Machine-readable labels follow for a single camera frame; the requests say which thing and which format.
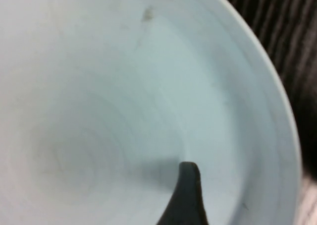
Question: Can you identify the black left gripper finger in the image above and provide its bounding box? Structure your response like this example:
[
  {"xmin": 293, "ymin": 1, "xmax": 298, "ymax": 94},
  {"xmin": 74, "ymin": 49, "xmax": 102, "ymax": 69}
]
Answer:
[{"xmin": 157, "ymin": 161, "xmax": 210, "ymax": 225}]

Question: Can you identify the light blue plate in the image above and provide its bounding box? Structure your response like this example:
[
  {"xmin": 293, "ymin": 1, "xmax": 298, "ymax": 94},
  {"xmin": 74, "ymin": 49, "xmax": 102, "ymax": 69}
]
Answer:
[{"xmin": 0, "ymin": 0, "xmax": 302, "ymax": 225}]

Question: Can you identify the black wire dish rack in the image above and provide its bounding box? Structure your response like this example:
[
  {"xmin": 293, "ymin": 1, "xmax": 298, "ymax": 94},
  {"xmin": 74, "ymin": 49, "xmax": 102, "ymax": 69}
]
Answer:
[{"xmin": 212, "ymin": 0, "xmax": 317, "ymax": 225}]

